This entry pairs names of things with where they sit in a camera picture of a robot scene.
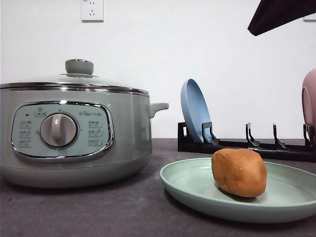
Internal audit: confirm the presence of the white wall socket right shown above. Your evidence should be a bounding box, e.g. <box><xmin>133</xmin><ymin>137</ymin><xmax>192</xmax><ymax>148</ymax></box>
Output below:
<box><xmin>304</xmin><ymin>13</ymin><xmax>316</xmax><ymax>23</ymax></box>

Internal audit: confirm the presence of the green plate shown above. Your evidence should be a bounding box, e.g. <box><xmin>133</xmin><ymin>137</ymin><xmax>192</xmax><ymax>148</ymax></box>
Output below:
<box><xmin>159</xmin><ymin>158</ymin><xmax>316</xmax><ymax>224</ymax></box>

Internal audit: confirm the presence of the glass steamer lid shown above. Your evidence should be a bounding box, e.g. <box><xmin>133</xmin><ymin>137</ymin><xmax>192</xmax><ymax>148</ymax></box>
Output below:
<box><xmin>0</xmin><ymin>59</ymin><xmax>150</xmax><ymax>96</ymax></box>

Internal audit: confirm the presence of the white wall socket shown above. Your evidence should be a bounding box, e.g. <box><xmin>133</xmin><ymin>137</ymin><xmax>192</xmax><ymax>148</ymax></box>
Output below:
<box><xmin>304</xmin><ymin>13</ymin><xmax>316</xmax><ymax>23</ymax></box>
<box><xmin>81</xmin><ymin>0</ymin><xmax>104</xmax><ymax>23</ymax></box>

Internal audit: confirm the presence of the black dish rack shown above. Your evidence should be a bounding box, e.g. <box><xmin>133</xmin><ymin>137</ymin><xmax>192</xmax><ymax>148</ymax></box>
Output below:
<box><xmin>178</xmin><ymin>122</ymin><xmax>316</xmax><ymax>162</ymax></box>

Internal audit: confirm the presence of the blue plate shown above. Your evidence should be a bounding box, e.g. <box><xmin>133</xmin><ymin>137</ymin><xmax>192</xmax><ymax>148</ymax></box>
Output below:
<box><xmin>181</xmin><ymin>79</ymin><xmax>212</xmax><ymax>142</ymax></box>

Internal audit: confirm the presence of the white wall socket left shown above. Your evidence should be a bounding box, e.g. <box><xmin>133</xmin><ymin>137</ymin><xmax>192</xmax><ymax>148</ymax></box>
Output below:
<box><xmin>81</xmin><ymin>0</ymin><xmax>104</xmax><ymax>23</ymax></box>

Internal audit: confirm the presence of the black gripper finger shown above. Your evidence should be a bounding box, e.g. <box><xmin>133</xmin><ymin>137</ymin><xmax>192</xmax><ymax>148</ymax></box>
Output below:
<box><xmin>248</xmin><ymin>0</ymin><xmax>316</xmax><ymax>36</ymax></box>

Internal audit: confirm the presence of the brown potato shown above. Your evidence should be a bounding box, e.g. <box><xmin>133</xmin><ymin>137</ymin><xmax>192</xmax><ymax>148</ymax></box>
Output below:
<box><xmin>211</xmin><ymin>149</ymin><xmax>268</xmax><ymax>198</ymax></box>

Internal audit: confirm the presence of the green electric steamer pot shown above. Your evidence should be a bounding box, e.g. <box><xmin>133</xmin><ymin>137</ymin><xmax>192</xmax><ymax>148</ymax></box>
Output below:
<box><xmin>0</xmin><ymin>89</ymin><xmax>169</xmax><ymax>189</ymax></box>

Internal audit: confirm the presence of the pink plate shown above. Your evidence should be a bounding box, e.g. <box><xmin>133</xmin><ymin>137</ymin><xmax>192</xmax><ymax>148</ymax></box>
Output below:
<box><xmin>302</xmin><ymin>69</ymin><xmax>316</xmax><ymax>142</ymax></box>

